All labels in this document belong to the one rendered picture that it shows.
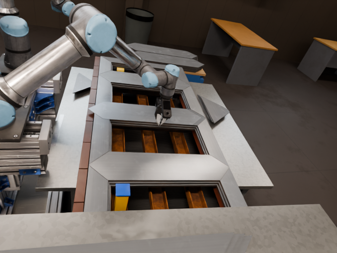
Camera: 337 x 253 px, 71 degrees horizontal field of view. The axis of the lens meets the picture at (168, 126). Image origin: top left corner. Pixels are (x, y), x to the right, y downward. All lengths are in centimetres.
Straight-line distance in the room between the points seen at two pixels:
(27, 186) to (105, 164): 88
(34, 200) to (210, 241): 135
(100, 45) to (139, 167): 60
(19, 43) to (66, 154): 62
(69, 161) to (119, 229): 73
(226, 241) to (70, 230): 46
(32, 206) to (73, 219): 108
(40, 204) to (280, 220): 145
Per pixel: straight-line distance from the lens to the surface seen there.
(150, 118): 150
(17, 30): 144
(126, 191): 105
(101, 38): 86
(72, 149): 149
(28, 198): 190
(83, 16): 90
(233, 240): 84
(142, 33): 451
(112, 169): 116
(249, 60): 441
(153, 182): 116
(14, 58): 149
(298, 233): 102
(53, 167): 141
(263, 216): 97
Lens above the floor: 174
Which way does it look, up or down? 37 degrees down
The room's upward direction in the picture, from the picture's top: 16 degrees clockwise
